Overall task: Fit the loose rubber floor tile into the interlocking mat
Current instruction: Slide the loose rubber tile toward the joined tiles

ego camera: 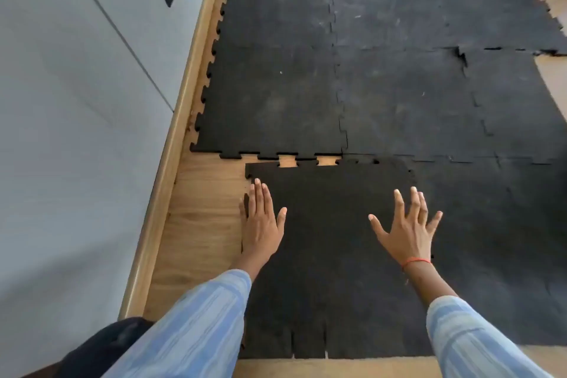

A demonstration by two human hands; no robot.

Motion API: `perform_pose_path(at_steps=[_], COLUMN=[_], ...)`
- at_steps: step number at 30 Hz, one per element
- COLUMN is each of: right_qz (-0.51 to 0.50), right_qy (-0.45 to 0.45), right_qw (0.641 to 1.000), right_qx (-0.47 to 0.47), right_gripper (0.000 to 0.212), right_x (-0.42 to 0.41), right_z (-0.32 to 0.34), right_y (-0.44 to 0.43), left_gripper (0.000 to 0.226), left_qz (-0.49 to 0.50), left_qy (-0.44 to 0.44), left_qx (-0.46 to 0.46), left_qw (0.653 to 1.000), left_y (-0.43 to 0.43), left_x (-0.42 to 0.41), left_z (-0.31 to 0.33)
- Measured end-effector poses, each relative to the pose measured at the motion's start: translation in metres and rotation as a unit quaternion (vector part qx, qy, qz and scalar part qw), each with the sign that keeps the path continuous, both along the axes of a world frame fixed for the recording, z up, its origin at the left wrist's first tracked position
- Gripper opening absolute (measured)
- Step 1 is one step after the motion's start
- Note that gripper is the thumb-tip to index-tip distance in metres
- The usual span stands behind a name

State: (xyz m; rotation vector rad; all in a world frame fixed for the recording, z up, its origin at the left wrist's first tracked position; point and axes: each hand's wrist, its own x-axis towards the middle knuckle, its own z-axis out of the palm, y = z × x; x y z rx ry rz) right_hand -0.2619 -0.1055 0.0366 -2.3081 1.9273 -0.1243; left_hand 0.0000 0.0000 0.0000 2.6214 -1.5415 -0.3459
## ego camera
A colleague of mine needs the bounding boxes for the black foam mat tile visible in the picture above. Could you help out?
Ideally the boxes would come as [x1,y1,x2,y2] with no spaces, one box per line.
[238,157,437,361]

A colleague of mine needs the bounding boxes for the person's dark trouser leg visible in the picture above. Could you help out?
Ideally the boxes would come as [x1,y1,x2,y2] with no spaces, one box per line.
[52,316,156,378]

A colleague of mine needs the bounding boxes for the person's right forearm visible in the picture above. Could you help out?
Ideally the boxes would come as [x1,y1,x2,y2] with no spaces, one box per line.
[402,260,555,378]

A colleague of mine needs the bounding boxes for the person's right hand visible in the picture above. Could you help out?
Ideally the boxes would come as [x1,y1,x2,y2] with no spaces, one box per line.
[368,187,444,266]

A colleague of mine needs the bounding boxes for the person's left forearm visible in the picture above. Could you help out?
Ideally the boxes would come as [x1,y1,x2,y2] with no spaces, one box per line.
[100,254,272,378]

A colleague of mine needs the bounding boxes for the red thread bracelet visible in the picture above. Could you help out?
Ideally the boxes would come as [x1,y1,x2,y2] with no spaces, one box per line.
[402,256,432,271]

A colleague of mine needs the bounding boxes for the wooden baseboard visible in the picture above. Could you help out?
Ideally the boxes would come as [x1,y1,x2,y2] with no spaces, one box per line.
[117,0,236,321]

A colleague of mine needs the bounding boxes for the assembled black floor mat tiles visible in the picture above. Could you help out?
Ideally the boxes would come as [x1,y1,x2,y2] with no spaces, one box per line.
[189,0,567,347]

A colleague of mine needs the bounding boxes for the person's left hand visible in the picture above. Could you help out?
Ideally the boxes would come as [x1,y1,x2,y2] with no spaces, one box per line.
[240,178,288,265]

